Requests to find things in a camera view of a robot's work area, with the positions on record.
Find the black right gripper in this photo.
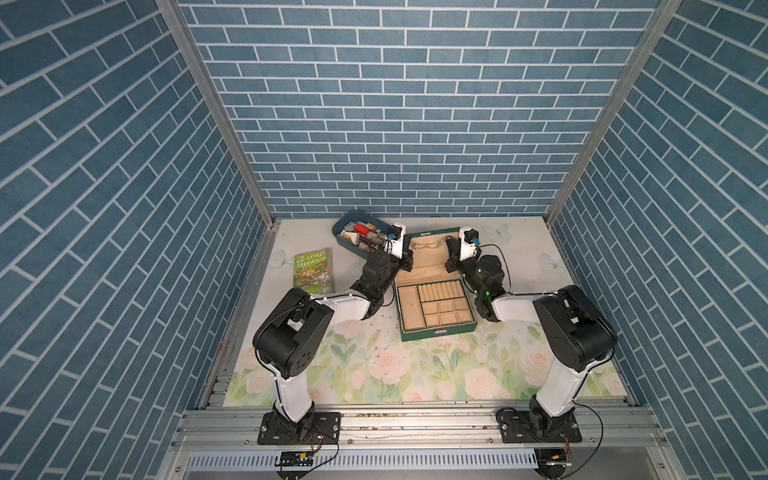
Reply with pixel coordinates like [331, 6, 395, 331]
[446, 238, 483, 301]

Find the green jewelry box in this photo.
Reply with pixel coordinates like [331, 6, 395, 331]
[394, 228, 477, 342]

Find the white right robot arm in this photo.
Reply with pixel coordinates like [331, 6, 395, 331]
[445, 229, 617, 427]

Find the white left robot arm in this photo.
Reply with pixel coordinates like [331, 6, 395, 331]
[252, 224, 413, 425]

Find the red box in bin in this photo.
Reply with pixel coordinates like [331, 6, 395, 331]
[353, 223, 370, 236]

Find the teal storage bin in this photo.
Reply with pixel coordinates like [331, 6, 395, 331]
[331, 210, 391, 260]

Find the green illustrated book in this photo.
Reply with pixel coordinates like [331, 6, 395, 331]
[293, 249, 334, 295]

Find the small green circuit board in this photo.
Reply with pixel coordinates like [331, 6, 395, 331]
[276, 451, 314, 470]

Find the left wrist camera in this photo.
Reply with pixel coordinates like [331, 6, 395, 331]
[384, 223, 405, 259]

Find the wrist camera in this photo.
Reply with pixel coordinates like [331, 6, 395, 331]
[459, 227, 481, 261]
[384, 223, 405, 259]

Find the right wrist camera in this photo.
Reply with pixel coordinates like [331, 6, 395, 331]
[459, 227, 481, 261]

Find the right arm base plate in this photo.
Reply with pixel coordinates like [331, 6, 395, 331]
[495, 407, 582, 444]

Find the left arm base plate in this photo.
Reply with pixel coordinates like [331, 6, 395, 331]
[257, 408, 342, 445]

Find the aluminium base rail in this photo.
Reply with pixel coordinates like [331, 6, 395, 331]
[159, 400, 684, 479]

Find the aluminium right corner post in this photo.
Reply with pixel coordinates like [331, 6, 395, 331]
[544, 0, 682, 229]

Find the aluminium corner post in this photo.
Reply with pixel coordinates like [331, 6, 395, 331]
[544, 0, 682, 229]
[156, 0, 275, 229]

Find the aluminium left corner post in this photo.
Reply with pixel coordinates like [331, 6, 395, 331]
[156, 0, 275, 229]

